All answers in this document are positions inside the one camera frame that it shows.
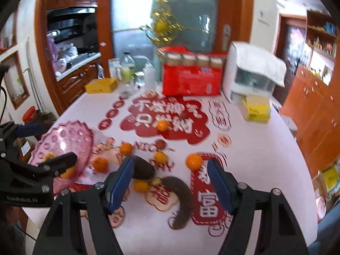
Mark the white and blue carton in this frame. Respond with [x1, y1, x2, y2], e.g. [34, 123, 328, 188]
[108, 58, 121, 81]

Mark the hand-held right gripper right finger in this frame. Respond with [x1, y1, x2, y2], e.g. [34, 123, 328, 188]
[207, 157, 310, 255]

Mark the clear bottle with green label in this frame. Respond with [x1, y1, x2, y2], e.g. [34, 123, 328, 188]
[121, 51, 136, 85]

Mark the dark avocado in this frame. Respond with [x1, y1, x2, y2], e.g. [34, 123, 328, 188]
[131, 156, 157, 180]

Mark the frosted glass door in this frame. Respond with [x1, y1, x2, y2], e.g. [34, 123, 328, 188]
[110, 0, 221, 67]

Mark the white cloth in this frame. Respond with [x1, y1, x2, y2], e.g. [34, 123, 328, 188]
[235, 42, 287, 87]

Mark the wooden shelf cabinet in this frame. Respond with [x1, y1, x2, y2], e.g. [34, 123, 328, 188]
[282, 9, 340, 170]

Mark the red jar package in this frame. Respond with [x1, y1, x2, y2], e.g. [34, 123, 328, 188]
[158, 46, 226, 96]

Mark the red apple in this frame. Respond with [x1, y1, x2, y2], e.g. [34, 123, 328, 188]
[60, 166, 76, 180]

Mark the red bucket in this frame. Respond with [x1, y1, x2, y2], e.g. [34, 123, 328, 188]
[22, 106, 36, 124]

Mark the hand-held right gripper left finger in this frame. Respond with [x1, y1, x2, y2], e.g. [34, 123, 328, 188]
[32, 156, 136, 255]

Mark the yellow cardboard box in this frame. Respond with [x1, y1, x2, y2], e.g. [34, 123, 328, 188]
[320, 165, 340, 194]

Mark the wooden wall frame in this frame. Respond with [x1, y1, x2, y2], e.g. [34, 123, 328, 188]
[0, 50, 30, 109]

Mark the white printed tablecloth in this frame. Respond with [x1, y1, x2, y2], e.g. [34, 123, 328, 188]
[23, 85, 319, 255]

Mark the clear drinking glass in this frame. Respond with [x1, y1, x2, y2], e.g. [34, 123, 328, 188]
[120, 84, 136, 98]

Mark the gold hanging ornament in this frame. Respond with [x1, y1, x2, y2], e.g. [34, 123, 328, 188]
[139, 0, 186, 59]

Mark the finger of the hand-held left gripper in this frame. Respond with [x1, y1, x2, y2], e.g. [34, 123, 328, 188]
[16, 152, 78, 178]
[0, 122, 46, 142]

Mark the white countertop appliance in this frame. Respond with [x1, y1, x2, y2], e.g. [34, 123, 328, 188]
[222, 41, 277, 104]

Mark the yellow tissue box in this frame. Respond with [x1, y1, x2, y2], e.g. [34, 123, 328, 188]
[239, 94, 271, 123]

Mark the black range hood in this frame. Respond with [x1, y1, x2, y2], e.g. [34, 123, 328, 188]
[46, 5, 97, 40]

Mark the flat yellow box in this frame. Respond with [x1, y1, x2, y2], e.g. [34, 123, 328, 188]
[84, 78, 118, 94]

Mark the brown overripe banana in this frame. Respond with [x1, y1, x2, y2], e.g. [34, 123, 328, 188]
[161, 176, 194, 229]

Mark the wooden kitchen cabinet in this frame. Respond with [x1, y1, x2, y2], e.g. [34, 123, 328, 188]
[54, 54, 104, 107]

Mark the pink plastic fruit plate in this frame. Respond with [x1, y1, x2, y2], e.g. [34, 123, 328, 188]
[27, 120, 97, 196]

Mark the pink plastic bag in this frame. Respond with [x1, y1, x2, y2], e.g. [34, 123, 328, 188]
[47, 33, 64, 72]

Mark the white plastic bottle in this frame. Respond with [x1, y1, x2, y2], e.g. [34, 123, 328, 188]
[143, 63, 157, 89]

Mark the white wall switch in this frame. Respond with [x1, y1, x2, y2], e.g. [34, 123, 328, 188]
[257, 9, 270, 27]

